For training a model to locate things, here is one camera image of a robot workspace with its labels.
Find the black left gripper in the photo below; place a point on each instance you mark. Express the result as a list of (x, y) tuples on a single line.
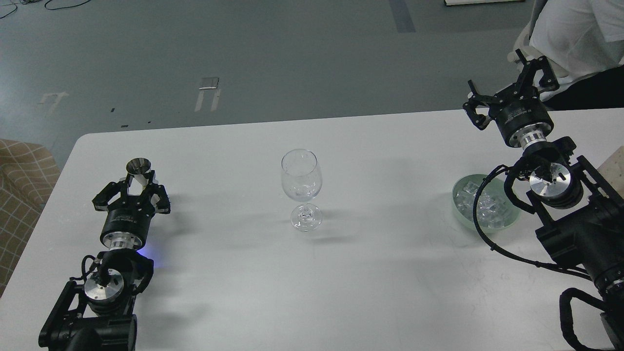
[(127, 224)]

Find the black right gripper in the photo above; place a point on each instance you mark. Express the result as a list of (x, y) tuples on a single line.
[(520, 117)]

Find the steel double jigger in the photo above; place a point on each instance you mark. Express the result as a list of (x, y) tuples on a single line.
[(140, 170)]

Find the clear ice cubes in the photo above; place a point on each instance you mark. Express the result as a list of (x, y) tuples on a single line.
[(492, 208)]

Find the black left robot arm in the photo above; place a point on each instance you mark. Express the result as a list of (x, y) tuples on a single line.
[(94, 311)]

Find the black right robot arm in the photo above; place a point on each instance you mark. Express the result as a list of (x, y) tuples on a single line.
[(581, 213)]

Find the clear wine glass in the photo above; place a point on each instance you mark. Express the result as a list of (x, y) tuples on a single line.
[(301, 180)]

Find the white office chair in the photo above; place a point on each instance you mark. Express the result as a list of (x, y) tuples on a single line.
[(529, 52)]

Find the person in white shirt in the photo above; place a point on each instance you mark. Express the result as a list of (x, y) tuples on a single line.
[(585, 38)]

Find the beige checkered sofa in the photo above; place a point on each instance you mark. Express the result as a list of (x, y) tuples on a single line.
[(28, 174)]

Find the green bowl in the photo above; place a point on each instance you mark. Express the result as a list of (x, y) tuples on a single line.
[(496, 184)]

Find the beige perforated block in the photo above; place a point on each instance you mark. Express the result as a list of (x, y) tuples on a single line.
[(612, 169)]

